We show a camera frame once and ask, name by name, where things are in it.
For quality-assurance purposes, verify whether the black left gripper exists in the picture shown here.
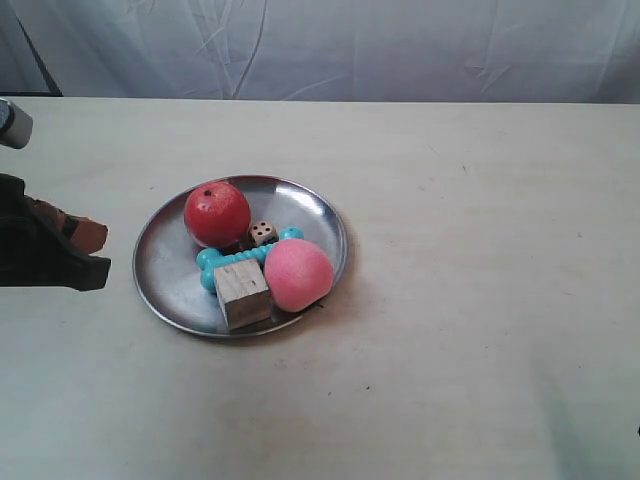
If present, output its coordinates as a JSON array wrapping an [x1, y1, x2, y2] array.
[[1, 174, 111, 290]]

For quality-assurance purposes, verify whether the teal rubber bone toy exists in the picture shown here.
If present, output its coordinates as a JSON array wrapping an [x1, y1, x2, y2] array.
[[196, 226, 304, 293]]

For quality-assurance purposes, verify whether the red toy apple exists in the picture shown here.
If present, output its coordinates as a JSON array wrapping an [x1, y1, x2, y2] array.
[[183, 181, 251, 249]]

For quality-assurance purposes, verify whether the light wooden block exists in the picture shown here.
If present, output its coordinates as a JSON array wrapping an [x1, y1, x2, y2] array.
[[214, 259, 272, 331]]

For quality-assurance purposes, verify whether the small wooden die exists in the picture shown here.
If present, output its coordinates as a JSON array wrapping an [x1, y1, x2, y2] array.
[[248, 220, 279, 247]]

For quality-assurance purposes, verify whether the pink toy peach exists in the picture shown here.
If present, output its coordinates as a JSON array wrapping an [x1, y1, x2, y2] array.
[[264, 239, 334, 312]]

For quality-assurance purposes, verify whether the white backdrop cloth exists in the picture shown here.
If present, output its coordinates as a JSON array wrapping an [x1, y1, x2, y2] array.
[[1, 1, 639, 103]]

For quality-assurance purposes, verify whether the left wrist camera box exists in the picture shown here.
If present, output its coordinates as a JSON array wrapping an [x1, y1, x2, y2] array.
[[0, 98, 33, 149]]

